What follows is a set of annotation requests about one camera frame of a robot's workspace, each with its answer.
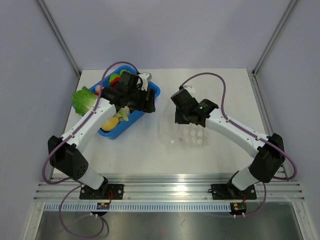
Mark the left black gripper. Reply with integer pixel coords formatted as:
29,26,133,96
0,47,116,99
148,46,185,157
127,86,155,113

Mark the clear dotted zip bag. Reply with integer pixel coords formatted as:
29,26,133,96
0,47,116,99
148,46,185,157
157,99,208,149

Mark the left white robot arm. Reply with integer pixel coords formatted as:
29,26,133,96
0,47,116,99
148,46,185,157
48,71,156,199

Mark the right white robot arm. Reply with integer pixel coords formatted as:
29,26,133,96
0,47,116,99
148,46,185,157
170,89,285,200

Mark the blue plastic bin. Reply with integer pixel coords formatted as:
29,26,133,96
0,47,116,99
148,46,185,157
76,65,161,140

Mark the white cauliflower toy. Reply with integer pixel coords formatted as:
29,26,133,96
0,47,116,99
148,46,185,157
114,106,131,122

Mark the green bumpy fruit toy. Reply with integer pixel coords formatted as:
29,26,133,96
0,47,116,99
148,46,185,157
119,69,132,77

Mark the yellow pear toy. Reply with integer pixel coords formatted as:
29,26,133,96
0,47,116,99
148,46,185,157
101,116,119,132

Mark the green apple toy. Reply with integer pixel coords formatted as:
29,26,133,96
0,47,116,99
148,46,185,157
108,73,120,84

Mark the pink egg toy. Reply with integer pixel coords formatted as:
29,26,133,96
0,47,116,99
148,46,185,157
95,85,103,93

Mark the green lettuce toy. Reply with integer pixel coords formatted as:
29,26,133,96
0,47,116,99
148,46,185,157
71,86,98,116

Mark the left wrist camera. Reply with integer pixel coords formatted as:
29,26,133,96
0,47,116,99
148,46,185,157
138,72,152,91

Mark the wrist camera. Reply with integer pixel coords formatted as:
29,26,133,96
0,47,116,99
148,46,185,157
138,72,152,91
183,85,196,96

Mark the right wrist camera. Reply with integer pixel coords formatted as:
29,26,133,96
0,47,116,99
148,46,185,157
183,85,196,96

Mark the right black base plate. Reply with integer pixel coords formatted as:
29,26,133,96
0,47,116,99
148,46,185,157
207,183,257,200

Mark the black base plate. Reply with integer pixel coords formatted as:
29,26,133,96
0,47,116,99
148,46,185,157
79,183,125,200
207,183,257,200

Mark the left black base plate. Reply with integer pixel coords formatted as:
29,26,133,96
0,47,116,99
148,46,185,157
79,183,125,200

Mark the aluminium rail frame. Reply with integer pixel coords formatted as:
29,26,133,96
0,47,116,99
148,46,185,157
33,173,305,203

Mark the slotted white cable duct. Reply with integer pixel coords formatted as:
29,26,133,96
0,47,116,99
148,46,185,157
43,202,247,213

